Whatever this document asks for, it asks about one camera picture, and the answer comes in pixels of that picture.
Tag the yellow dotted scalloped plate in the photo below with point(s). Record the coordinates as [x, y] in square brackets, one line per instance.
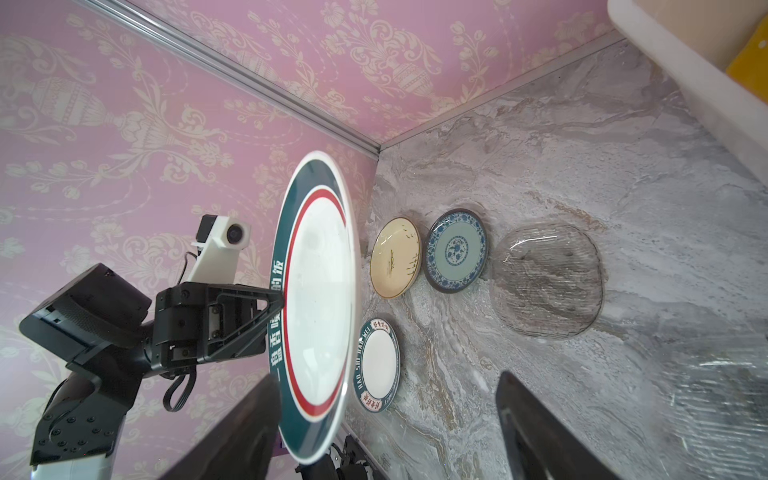
[750, 67]

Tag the white plate green lettered rim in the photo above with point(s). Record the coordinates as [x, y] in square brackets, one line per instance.
[377, 366]

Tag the teal blue floral plate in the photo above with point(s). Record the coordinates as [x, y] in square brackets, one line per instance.
[457, 248]

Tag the small clear glass dish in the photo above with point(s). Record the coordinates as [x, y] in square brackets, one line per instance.
[718, 411]

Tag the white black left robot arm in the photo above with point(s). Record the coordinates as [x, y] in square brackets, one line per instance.
[112, 337]

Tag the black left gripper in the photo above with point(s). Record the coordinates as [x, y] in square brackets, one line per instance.
[198, 323]

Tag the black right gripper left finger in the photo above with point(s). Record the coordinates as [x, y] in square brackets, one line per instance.
[241, 445]

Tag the cream plate with painted willow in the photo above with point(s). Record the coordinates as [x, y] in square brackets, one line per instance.
[396, 258]

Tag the white plate green red rim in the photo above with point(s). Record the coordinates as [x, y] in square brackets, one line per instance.
[311, 342]

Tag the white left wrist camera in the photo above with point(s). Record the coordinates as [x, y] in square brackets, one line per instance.
[218, 242]

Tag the clear glass oval plate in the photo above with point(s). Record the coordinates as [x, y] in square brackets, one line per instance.
[547, 281]

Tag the white plastic bin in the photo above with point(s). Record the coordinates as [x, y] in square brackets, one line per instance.
[694, 42]

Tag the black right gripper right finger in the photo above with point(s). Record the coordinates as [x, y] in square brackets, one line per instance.
[537, 444]

